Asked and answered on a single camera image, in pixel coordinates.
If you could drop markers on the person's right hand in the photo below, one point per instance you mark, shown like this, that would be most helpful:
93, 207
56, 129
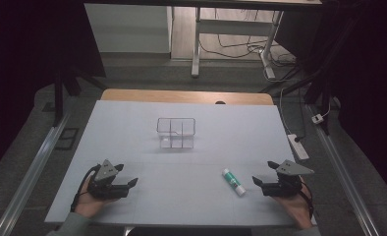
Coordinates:
296, 208

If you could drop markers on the green and white glue stick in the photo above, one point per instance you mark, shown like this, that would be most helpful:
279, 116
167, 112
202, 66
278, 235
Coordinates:
233, 182

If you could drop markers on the white cabinet panel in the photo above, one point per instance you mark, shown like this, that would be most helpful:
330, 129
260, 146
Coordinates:
129, 29

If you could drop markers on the person's left hand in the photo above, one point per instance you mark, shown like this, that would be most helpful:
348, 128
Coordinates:
89, 203

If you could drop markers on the white power strip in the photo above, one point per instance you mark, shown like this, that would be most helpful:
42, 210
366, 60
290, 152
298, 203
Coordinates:
298, 147

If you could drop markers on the white table cover sheet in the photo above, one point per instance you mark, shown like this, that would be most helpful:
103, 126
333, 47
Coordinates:
188, 196

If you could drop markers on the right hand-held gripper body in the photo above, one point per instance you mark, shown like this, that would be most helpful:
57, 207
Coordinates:
286, 182

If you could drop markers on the clear plastic divided organizer box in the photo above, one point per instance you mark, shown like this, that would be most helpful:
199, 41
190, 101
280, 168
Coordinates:
176, 132

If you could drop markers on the white desk frame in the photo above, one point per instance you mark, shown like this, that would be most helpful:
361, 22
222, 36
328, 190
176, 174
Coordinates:
234, 27

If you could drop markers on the black floor plate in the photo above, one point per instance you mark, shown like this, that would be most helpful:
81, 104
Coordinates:
67, 139

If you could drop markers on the aluminium floor rail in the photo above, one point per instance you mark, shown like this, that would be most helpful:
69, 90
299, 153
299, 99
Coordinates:
343, 183
27, 177

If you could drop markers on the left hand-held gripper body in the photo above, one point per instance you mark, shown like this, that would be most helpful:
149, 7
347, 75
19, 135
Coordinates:
107, 183

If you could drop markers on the small white adapter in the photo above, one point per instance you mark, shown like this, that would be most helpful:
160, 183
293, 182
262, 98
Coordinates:
318, 118

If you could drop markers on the black stand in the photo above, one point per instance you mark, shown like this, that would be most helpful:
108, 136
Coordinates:
60, 95
316, 82

